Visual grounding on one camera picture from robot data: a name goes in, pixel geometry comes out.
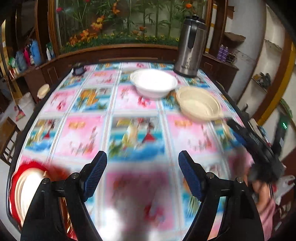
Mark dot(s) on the white foam bowl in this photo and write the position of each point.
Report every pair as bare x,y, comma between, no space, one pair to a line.
152,83

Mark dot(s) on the small black table device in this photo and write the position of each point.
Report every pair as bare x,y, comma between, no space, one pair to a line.
78,69

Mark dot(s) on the small beige plastic bowl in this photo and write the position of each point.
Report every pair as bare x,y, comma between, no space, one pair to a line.
198,104

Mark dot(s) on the white plastic bucket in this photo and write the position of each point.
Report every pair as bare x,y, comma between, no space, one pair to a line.
27,104

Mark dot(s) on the red thermos flask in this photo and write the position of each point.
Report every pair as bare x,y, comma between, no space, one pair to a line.
27,56

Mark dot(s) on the person right hand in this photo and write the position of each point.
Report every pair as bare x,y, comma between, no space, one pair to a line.
265,203

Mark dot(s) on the wooden chair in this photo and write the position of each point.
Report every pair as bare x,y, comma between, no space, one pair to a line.
9,134

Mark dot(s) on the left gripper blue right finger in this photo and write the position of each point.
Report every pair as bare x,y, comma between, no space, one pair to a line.
240,219

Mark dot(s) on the stacked bowls on stool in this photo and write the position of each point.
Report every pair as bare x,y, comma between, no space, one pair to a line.
43,90

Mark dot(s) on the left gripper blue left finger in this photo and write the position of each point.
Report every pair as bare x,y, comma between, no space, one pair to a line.
44,217

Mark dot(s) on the blue thermos flask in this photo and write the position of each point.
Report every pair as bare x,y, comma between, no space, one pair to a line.
36,53

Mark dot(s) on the large beige plastic bowl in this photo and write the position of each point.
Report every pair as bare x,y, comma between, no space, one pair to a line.
25,190

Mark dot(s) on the colourful printed tablecloth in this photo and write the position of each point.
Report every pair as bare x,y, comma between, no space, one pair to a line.
142,194

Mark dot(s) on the large red glass plate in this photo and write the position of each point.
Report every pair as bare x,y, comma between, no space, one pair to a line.
55,174

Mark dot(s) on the stainless steel thermos jug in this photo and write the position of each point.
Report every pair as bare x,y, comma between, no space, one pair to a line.
191,46

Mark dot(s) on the purple bottles on cabinet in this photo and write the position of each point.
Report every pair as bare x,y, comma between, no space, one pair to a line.
222,53

